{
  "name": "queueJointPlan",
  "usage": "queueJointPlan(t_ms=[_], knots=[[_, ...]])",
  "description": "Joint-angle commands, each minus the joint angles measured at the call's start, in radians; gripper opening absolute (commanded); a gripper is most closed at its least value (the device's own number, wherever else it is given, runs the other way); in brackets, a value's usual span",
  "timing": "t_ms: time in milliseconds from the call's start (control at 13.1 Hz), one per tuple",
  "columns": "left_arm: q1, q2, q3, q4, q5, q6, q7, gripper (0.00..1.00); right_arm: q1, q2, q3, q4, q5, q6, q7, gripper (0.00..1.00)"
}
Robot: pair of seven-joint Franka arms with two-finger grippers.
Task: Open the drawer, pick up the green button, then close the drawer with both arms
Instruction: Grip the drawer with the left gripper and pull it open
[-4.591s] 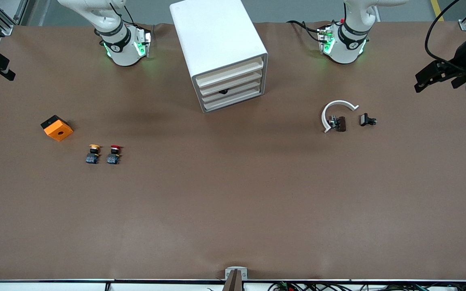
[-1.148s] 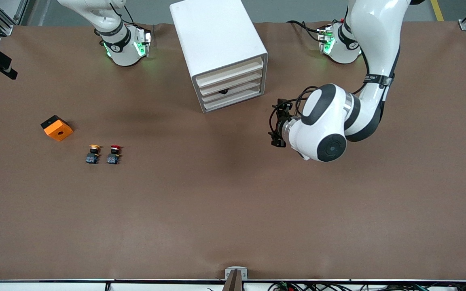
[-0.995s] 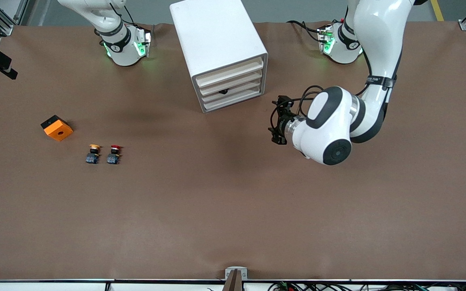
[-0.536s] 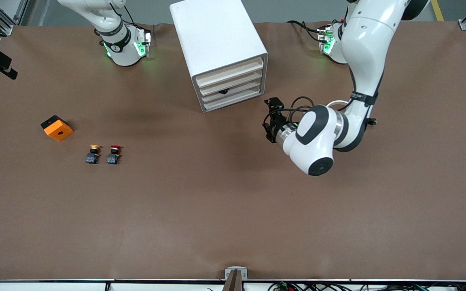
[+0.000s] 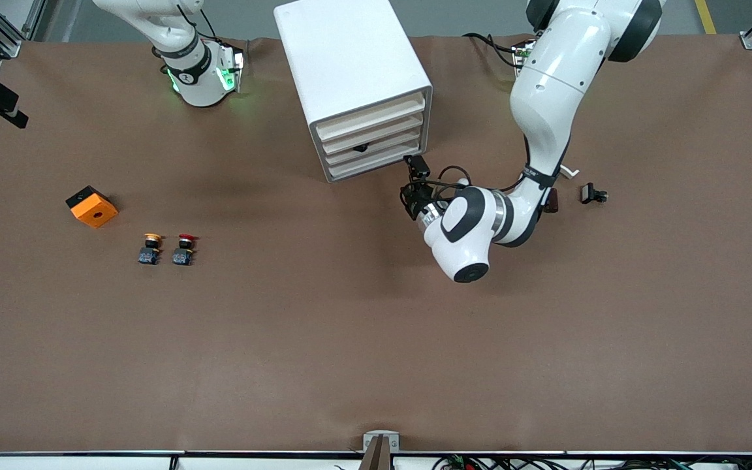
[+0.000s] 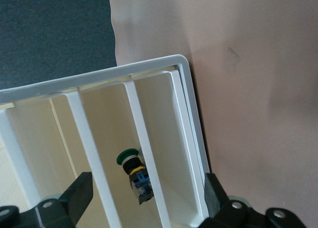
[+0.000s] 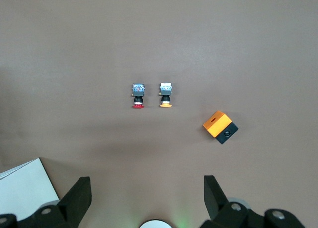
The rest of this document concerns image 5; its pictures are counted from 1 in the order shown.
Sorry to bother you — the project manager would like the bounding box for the grey vertical mounting post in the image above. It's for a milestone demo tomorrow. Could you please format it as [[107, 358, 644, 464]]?
[[358, 435, 393, 470]]

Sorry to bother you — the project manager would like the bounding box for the red push button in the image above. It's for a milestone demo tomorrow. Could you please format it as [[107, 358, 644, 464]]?
[[172, 233, 197, 266]]

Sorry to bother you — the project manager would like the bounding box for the yellow push button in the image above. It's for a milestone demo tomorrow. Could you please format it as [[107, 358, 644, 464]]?
[[138, 232, 163, 266]]

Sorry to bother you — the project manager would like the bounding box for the brown table cover sheet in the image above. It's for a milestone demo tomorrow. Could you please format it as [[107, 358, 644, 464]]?
[[0, 34, 752, 454]]

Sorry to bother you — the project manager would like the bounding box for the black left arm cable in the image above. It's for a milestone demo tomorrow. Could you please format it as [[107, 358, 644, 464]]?
[[438, 164, 527, 196]]

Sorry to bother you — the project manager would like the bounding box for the grey metal bracket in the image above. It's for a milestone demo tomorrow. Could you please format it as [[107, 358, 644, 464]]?
[[362, 430, 401, 453]]

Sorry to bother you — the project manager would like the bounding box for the black base power cable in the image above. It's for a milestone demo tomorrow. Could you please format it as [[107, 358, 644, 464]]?
[[463, 31, 520, 69]]

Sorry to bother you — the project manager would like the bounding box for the orange button enclosure box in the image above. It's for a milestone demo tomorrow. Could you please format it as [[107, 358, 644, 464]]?
[[65, 185, 119, 229]]

